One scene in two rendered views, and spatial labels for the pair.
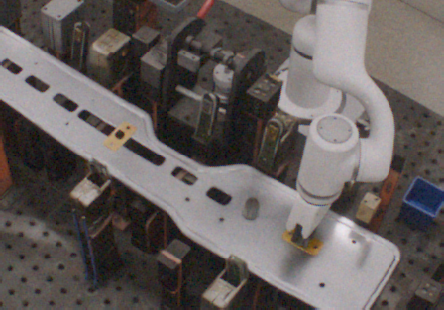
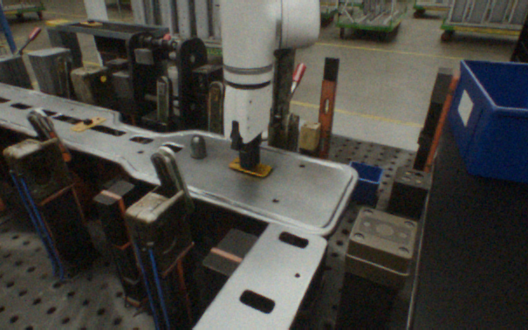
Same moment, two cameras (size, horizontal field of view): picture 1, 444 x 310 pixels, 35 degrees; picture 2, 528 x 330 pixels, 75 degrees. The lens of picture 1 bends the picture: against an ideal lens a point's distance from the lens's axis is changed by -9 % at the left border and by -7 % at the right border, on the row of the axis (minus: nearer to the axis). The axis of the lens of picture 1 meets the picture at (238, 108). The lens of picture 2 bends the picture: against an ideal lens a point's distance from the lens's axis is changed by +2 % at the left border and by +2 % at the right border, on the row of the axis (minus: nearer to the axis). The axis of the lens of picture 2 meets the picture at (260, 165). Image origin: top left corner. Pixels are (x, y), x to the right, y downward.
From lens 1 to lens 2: 93 cm
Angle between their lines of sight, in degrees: 15
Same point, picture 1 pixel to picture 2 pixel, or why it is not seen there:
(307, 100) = not seen: hidden behind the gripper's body
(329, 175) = (250, 28)
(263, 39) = not seen: hidden behind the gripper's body
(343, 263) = (295, 182)
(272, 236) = (219, 168)
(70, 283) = (35, 283)
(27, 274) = not seen: outside the picture
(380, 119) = not seen: outside the picture
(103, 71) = (85, 92)
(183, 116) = (153, 118)
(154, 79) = (125, 90)
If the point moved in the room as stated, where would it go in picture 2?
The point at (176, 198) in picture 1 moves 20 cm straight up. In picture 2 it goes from (129, 152) to (107, 59)
